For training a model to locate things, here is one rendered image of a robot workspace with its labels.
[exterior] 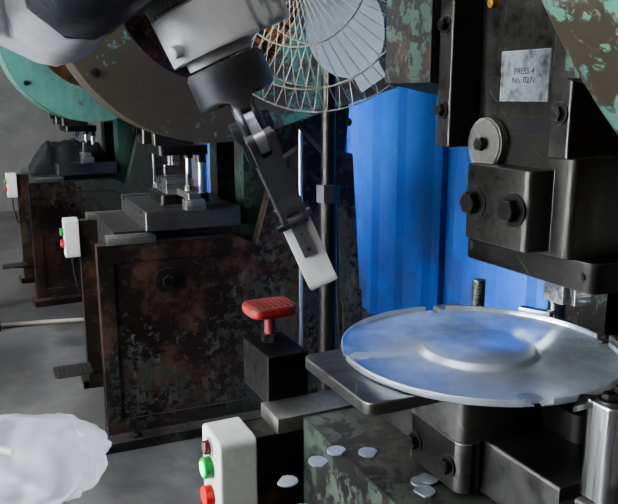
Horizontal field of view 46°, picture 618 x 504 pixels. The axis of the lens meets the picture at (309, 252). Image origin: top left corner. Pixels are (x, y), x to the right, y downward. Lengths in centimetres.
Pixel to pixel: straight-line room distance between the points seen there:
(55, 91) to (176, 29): 300
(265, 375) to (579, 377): 43
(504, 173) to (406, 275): 250
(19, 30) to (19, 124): 650
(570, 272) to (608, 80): 37
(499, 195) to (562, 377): 19
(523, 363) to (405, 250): 249
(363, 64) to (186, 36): 88
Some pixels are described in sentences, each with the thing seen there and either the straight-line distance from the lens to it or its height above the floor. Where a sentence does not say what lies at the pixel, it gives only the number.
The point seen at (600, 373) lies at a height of 78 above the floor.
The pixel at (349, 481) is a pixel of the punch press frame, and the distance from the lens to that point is 86.
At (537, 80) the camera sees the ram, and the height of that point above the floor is 106.
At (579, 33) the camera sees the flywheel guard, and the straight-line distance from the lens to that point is 40.
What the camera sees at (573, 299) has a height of 83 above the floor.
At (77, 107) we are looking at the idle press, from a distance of 367.
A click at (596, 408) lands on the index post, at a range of 67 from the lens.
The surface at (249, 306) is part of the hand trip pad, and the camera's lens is 101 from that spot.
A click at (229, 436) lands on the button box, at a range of 95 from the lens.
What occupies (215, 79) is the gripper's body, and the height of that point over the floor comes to 106.
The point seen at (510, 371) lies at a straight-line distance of 74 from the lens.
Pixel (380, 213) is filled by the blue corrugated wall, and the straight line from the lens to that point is 339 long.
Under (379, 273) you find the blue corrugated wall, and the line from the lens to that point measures 344.
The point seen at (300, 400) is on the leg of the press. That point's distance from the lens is 100.
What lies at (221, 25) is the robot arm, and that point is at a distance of 66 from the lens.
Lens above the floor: 105
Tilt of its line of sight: 12 degrees down
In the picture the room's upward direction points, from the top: straight up
